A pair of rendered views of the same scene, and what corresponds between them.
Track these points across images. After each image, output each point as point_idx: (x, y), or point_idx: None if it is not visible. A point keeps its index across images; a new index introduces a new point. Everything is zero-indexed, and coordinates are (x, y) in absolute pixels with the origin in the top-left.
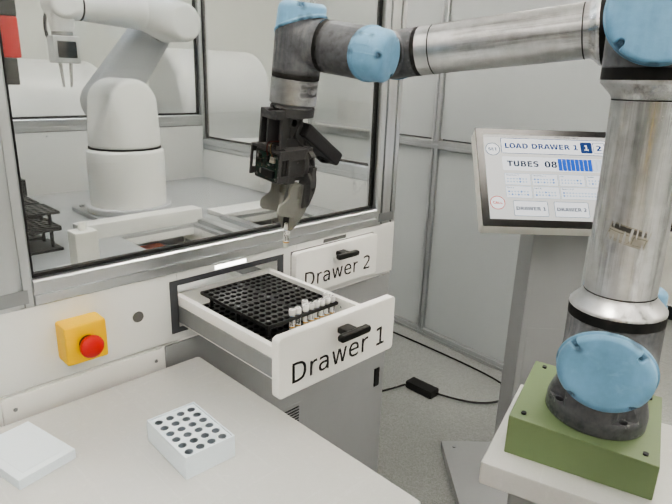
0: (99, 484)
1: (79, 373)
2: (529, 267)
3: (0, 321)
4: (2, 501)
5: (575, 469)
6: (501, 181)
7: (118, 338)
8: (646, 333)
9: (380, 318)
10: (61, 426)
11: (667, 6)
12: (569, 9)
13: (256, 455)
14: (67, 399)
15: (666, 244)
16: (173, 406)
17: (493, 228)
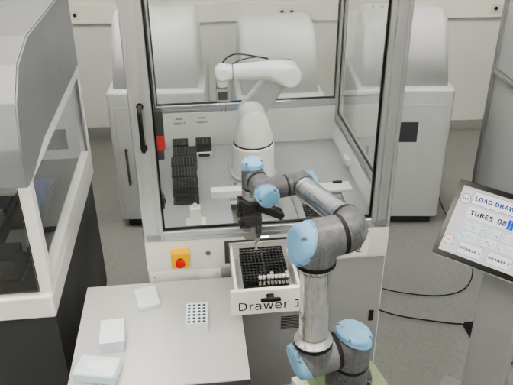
0: (160, 320)
1: (181, 270)
2: (481, 286)
3: (150, 244)
4: (132, 313)
5: None
6: (459, 224)
7: (198, 260)
8: (304, 354)
9: (297, 295)
10: (164, 291)
11: (294, 246)
12: (330, 207)
13: (214, 334)
14: (175, 279)
15: (317, 324)
16: (206, 299)
17: (440, 255)
